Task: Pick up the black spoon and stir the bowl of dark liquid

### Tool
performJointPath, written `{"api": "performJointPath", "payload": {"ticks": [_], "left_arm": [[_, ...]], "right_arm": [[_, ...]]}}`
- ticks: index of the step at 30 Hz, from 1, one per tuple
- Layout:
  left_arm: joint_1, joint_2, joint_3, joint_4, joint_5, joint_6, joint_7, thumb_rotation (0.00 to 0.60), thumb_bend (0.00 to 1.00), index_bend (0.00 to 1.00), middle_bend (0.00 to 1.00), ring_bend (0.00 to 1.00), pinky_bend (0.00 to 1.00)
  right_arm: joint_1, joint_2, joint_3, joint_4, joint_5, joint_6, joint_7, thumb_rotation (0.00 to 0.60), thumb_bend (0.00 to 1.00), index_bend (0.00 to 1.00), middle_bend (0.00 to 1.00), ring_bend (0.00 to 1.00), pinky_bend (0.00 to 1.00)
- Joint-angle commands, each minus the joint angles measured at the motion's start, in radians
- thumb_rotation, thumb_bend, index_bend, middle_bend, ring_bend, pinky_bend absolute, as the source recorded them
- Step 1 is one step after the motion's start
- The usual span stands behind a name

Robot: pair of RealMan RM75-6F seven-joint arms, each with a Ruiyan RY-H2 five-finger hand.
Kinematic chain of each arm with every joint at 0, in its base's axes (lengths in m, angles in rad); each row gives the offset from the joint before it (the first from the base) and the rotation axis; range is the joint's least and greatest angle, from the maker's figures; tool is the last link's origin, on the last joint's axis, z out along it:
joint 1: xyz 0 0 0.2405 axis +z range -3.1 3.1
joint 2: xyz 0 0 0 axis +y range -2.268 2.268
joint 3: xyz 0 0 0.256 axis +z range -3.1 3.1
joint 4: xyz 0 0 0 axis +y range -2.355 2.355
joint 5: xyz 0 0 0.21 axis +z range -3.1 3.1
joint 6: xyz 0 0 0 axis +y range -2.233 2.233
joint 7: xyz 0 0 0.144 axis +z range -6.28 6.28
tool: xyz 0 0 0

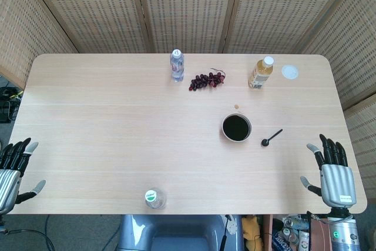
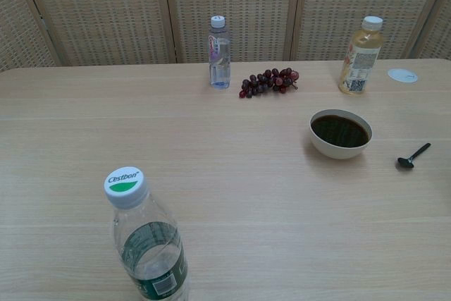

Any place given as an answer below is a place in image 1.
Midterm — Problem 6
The bunch of red grapes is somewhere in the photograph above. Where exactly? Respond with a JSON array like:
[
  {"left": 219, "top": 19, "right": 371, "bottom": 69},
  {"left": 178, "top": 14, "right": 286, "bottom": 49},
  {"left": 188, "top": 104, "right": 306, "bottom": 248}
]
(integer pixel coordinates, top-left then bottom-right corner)
[{"left": 189, "top": 68, "right": 227, "bottom": 92}]

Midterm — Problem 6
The yellow cloth item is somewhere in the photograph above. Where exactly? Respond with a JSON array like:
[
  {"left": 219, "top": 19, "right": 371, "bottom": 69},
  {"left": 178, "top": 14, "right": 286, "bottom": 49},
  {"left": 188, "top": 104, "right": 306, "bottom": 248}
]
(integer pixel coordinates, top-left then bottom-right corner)
[{"left": 242, "top": 215, "right": 264, "bottom": 250}]

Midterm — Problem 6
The grey robot torso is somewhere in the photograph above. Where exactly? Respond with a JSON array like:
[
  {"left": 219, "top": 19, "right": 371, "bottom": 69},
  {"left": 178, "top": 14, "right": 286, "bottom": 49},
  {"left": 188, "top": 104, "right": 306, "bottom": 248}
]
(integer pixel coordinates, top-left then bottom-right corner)
[{"left": 117, "top": 214, "right": 244, "bottom": 251}]

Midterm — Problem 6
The white bracket plate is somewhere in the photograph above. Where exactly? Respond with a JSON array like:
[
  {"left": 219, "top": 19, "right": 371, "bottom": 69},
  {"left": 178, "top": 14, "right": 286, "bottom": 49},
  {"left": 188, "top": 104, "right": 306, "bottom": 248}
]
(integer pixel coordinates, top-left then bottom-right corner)
[{"left": 225, "top": 215, "right": 239, "bottom": 236}]

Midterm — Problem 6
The reddish brown round object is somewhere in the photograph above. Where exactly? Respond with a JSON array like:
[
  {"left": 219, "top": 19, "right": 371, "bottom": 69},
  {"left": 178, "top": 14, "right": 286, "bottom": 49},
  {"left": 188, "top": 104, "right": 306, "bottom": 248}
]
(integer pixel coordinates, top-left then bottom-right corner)
[{"left": 310, "top": 217, "right": 330, "bottom": 251}]

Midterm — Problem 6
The white round disc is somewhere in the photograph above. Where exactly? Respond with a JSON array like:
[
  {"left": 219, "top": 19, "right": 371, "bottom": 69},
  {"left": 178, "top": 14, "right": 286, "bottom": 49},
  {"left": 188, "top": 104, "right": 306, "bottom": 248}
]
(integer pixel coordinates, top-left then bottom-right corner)
[{"left": 281, "top": 64, "right": 300, "bottom": 81}]

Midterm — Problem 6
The clear water bottle pink label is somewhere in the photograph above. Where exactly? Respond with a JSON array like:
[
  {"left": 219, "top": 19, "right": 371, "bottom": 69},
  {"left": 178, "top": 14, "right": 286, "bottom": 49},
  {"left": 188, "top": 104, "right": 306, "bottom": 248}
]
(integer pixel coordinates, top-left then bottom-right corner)
[{"left": 170, "top": 49, "right": 185, "bottom": 83}]

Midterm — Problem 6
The brown wooden panel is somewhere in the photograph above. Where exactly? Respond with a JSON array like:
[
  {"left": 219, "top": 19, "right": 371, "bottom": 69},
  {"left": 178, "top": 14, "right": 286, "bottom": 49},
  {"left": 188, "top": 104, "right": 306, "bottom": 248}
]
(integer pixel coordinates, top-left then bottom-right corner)
[{"left": 263, "top": 215, "right": 273, "bottom": 251}]

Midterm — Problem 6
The assorted drink cans pile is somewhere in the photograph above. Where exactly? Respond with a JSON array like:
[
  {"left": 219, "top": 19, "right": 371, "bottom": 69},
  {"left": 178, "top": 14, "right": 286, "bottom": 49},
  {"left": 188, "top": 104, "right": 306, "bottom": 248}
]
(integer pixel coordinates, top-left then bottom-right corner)
[{"left": 272, "top": 214, "right": 312, "bottom": 251}]

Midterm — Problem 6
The yellow tea bottle white cap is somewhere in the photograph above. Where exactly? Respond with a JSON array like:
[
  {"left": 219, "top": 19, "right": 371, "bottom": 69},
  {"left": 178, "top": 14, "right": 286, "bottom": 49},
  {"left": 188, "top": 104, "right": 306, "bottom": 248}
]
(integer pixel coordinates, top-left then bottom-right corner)
[{"left": 248, "top": 56, "right": 275, "bottom": 89}]

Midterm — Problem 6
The clear water bottle green label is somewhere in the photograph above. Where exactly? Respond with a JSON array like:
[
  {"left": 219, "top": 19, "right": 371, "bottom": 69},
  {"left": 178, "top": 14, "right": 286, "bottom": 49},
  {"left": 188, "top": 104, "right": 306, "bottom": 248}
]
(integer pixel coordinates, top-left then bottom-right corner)
[{"left": 144, "top": 187, "right": 167, "bottom": 210}]

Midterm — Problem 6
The white bowl of coffee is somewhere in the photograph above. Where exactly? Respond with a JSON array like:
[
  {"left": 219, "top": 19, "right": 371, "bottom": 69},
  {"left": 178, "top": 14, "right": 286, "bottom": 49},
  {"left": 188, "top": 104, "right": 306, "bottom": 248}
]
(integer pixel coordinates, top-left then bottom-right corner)
[{"left": 221, "top": 113, "right": 253, "bottom": 143}]

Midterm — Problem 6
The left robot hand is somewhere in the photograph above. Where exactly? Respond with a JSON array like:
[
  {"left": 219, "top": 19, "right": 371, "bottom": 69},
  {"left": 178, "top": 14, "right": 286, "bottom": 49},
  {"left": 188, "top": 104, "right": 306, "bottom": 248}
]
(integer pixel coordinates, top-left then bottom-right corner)
[{"left": 0, "top": 138, "right": 47, "bottom": 215}]

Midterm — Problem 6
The woven bamboo folding screen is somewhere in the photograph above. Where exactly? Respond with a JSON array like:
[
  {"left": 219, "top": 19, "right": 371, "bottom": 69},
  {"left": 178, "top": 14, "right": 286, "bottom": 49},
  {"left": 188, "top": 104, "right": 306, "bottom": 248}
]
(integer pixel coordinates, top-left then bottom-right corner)
[{"left": 0, "top": 0, "right": 376, "bottom": 183}]

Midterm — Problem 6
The black spoon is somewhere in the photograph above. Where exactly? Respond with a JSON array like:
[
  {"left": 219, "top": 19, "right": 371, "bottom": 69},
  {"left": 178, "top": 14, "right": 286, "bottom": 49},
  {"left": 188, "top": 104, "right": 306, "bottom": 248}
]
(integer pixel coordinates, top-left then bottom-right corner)
[{"left": 260, "top": 129, "right": 284, "bottom": 148}]

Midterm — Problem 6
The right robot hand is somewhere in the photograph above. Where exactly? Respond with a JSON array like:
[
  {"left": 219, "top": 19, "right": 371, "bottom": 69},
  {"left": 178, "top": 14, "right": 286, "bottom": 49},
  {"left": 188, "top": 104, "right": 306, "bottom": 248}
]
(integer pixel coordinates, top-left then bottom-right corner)
[{"left": 300, "top": 133, "right": 357, "bottom": 208}]

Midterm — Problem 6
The black equipment with cables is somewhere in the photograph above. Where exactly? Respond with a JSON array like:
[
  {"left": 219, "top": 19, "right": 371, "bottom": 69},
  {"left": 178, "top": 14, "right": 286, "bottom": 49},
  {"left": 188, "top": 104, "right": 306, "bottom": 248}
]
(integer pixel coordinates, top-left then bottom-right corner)
[{"left": 0, "top": 85, "right": 24, "bottom": 123}]

